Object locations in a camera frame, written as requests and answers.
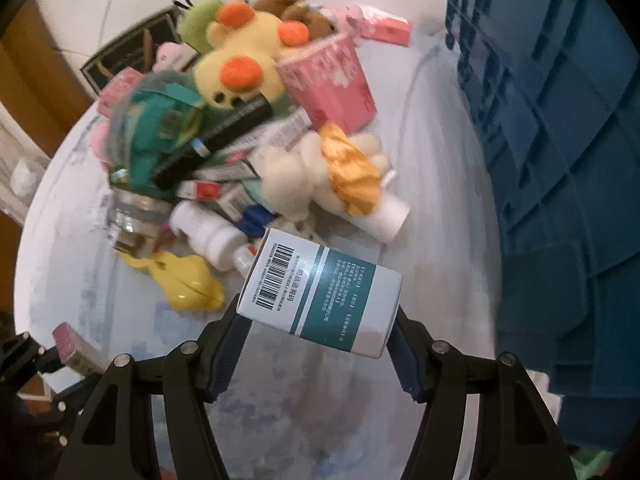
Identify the pile of small medicine boxes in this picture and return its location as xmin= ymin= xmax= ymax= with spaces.
xmin=175 ymin=160 xmax=281 ymax=241

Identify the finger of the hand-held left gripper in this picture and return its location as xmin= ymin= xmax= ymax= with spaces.
xmin=50 ymin=376 xmax=103 ymax=423
xmin=35 ymin=345 xmax=68 ymax=376

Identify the flat pink box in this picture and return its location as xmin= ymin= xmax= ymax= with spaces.
xmin=332 ymin=4 xmax=412 ymax=47

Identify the black tube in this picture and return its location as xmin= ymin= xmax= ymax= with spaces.
xmin=150 ymin=95 xmax=275 ymax=190

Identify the white toothpaste tube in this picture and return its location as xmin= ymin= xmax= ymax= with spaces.
xmin=220 ymin=107 xmax=313 ymax=161

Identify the white plastic bottle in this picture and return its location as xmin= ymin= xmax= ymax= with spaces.
xmin=170 ymin=201 xmax=261 ymax=271
xmin=350 ymin=170 xmax=411 ymax=243

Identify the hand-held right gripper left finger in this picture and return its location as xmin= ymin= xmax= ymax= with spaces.
xmin=55 ymin=294 xmax=251 ymax=480

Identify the white fluffy plush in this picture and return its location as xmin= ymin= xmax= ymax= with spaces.
xmin=257 ymin=132 xmax=391 ymax=221

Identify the blue plastic crate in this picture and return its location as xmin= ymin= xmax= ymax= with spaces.
xmin=444 ymin=0 xmax=640 ymax=448

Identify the white and teal medicine box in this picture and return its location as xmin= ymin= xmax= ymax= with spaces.
xmin=236 ymin=227 xmax=404 ymax=359

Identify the pig plush with red dress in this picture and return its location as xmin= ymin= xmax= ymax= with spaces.
xmin=152 ymin=42 xmax=196 ymax=72

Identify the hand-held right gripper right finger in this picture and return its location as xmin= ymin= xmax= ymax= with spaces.
xmin=387 ymin=305 xmax=573 ymax=480

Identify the yellow scrunchie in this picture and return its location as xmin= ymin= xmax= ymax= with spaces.
xmin=319 ymin=122 xmax=382 ymax=217

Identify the small pink box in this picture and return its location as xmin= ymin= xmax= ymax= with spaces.
xmin=52 ymin=322 xmax=108 ymax=376

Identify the pink tissue pack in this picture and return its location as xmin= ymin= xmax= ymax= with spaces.
xmin=275 ymin=34 xmax=377 ymax=131

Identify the brown bear plush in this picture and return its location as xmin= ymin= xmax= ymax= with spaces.
xmin=255 ymin=0 xmax=337 ymax=41

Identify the pink floral box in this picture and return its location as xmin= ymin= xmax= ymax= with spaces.
xmin=97 ymin=69 xmax=146 ymax=113

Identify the black gift bag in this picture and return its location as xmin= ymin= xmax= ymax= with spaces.
xmin=80 ymin=7 xmax=182 ymax=98

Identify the teal soft pack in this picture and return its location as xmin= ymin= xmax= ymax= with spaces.
xmin=107 ymin=71 xmax=208 ymax=198

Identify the grey tape roll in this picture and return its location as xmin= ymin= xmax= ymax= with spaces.
xmin=106 ymin=187 xmax=176 ymax=256

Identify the pink plush toy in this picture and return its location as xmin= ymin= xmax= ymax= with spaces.
xmin=90 ymin=120 xmax=113 ymax=153

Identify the green plush toy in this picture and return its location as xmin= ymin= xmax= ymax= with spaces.
xmin=179 ymin=0 xmax=223 ymax=53

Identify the yellow duck plush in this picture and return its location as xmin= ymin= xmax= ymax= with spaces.
xmin=194 ymin=2 xmax=308 ymax=111

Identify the yellow banana toy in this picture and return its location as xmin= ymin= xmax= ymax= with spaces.
xmin=116 ymin=250 xmax=227 ymax=312

